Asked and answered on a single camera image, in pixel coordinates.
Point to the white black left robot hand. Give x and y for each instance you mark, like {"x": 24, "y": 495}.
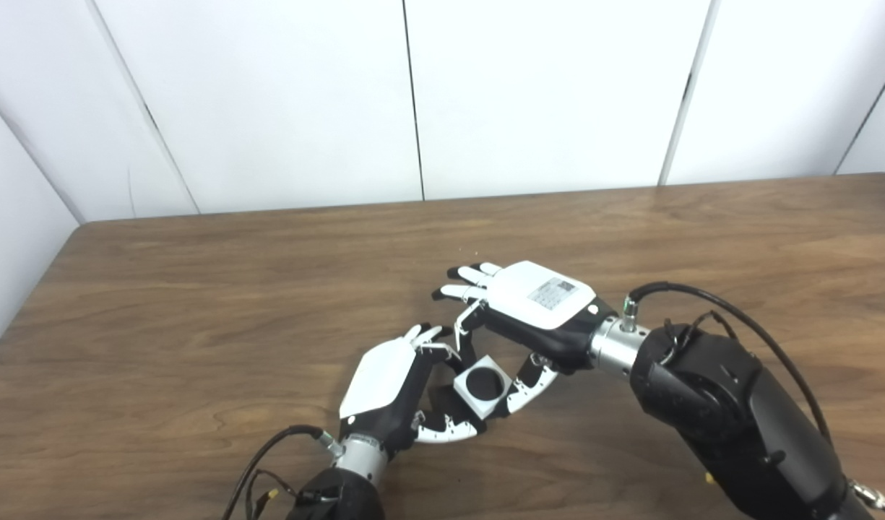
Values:
{"x": 381, "y": 379}

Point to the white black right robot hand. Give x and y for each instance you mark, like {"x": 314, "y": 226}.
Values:
{"x": 536, "y": 300}

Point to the white square piece with hole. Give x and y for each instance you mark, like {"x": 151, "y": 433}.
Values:
{"x": 467, "y": 401}

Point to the black peg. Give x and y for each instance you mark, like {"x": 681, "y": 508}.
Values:
{"x": 483, "y": 384}

